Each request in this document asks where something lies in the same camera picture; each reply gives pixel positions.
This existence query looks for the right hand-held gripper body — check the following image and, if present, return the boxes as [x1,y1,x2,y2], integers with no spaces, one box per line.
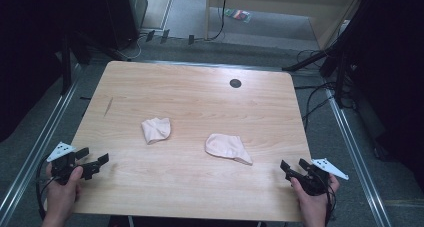
[290,157,350,197]

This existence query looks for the black stand leg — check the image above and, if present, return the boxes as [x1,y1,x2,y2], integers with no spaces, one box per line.
[59,33,73,96]

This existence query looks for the light wooden shelf unit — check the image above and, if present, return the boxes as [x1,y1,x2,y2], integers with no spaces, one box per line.
[204,0,368,51]

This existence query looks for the black tripod stand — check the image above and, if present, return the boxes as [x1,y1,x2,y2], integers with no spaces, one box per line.
[281,41,351,110]

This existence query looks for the dark curtain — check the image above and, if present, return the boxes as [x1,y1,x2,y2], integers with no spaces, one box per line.
[336,0,424,191]
[0,0,108,145]

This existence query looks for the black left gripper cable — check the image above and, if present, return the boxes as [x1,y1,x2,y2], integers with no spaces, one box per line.
[35,155,56,221]

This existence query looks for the person's left hand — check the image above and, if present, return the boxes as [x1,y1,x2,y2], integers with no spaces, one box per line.
[41,164,84,227]

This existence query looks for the dark cabinet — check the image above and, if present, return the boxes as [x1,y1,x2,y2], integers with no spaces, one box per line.
[101,0,149,50]

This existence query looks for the white cable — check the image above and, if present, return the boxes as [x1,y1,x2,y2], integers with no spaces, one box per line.
[116,33,148,62]

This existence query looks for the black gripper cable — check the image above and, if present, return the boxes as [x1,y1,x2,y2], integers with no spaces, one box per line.
[35,155,56,221]
[324,173,338,226]

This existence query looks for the black floor cables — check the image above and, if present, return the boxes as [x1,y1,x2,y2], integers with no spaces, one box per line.
[293,48,338,131]

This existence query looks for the black hanging cable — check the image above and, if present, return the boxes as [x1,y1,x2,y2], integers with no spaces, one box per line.
[208,0,230,42]

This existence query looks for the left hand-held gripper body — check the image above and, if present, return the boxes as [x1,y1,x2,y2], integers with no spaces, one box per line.
[46,141,101,185]

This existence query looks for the colourful packet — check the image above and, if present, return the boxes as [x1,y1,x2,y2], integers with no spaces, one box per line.
[224,8,253,24]

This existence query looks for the metal floor rail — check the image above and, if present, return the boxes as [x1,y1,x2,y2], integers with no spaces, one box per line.
[324,86,393,227]
[0,61,84,221]

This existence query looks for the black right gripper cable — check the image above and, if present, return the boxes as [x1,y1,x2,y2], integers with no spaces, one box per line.
[324,173,338,226]

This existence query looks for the pale pink sock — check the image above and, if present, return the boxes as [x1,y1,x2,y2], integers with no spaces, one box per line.
[204,133,254,166]
[140,117,172,145]

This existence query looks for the person's right hand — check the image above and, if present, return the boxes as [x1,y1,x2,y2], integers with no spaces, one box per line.
[290,173,341,227]

